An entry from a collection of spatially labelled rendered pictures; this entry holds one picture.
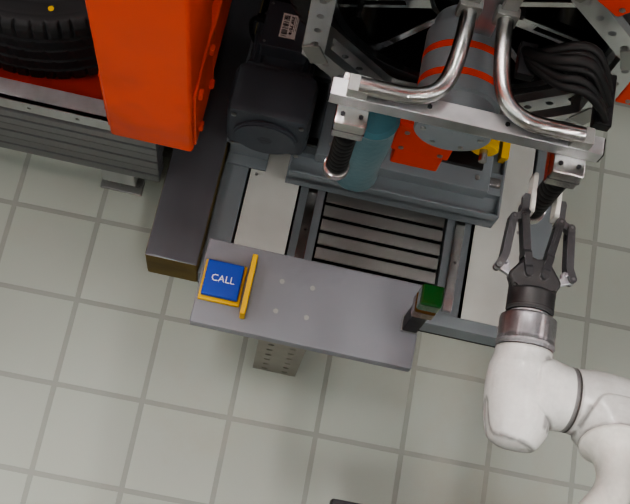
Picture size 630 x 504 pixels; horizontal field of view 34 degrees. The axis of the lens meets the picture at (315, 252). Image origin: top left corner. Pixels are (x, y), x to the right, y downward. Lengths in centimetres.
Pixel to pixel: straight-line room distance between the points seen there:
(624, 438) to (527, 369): 17
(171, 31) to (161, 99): 24
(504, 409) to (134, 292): 114
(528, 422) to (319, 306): 58
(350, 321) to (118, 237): 73
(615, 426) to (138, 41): 93
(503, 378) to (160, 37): 73
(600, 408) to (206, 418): 106
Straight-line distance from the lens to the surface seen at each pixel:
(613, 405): 162
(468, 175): 239
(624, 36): 169
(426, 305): 181
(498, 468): 247
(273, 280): 200
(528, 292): 164
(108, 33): 168
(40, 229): 253
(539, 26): 188
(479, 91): 168
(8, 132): 240
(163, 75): 175
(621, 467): 159
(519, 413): 157
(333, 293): 201
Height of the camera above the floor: 236
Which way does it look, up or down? 71 degrees down
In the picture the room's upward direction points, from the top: 18 degrees clockwise
